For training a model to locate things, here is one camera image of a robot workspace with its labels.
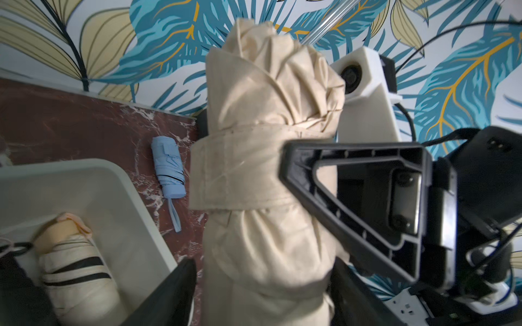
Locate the blue umbrella back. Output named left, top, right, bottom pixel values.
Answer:
left=151, top=136, right=186, bottom=233

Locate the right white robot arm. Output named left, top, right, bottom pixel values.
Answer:
left=279, top=126, right=521, bottom=325

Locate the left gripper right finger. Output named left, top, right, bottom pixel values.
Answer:
left=328, top=259, right=404, bottom=326

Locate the beige plastic storage box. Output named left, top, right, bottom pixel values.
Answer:
left=1, top=159, right=177, bottom=317

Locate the right aluminium corner post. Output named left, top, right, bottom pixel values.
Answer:
left=300, top=0, right=360, bottom=46

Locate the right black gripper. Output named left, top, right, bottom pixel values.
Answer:
left=279, top=126, right=521, bottom=293

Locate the black umbrella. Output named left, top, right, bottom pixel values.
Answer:
left=1, top=243, right=59, bottom=325

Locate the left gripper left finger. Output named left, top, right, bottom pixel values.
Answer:
left=123, top=258, right=197, bottom=326

